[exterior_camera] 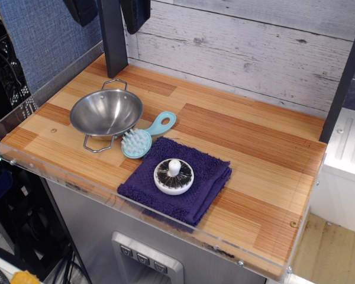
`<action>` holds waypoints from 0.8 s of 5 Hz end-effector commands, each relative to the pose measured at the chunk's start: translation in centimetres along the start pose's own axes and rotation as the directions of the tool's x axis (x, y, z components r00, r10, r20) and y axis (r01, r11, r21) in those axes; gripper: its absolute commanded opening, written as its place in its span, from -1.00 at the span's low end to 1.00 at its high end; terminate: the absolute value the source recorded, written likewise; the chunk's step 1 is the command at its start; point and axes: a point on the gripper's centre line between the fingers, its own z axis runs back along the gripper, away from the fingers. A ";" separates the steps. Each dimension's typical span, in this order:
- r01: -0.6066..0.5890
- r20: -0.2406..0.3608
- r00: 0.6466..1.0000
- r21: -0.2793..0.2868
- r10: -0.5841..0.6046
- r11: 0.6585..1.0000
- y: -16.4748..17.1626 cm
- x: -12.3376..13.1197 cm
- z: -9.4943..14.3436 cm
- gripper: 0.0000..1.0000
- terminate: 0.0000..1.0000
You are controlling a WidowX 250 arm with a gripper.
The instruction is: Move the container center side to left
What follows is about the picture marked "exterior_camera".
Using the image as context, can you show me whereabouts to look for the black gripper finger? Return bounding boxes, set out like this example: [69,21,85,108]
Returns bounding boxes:
[63,0,98,27]
[120,0,151,34]

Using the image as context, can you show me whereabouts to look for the silver metal bowl with handles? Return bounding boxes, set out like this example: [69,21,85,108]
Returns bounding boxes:
[70,79,144,153]

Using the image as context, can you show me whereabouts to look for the light blue scrub brush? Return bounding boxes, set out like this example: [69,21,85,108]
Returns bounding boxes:
[121,111,176,159]

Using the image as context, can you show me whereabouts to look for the blue fabric partition panel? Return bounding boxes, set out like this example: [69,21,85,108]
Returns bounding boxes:
[0,1,103,94]

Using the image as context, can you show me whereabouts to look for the black plastic crate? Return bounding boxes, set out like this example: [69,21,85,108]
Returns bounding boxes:
[0,20,30,107]

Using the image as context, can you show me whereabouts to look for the clear acrylic table guard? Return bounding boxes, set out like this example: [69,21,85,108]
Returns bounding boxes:
[0,57,326,283]

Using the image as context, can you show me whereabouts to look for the white round sink stopper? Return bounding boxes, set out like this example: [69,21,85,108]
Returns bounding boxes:
[153,159,195,196]

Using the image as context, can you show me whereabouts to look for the purple folded towel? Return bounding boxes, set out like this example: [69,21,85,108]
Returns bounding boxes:
[117,137,232,226]

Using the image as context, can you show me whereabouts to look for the stainless toy fridge front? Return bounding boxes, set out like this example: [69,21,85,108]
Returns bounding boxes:
[47,181,266,283]

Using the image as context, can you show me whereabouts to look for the grey dispenser button panel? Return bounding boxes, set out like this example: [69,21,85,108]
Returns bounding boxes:
[111,231,184,283]

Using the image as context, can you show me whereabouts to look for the white toy sink drainboard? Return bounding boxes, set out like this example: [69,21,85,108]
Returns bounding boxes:
[325,108,355,174]

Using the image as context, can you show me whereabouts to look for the dark grey left post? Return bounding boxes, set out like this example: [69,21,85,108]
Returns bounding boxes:
[97,0,128,78]

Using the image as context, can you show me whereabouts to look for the dark grey post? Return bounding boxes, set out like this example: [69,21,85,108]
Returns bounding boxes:
[97,0,128,78]
[319,39,355,143]

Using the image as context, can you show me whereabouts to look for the dark grey right post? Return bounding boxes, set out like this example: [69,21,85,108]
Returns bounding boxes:
[319,39,355,143]

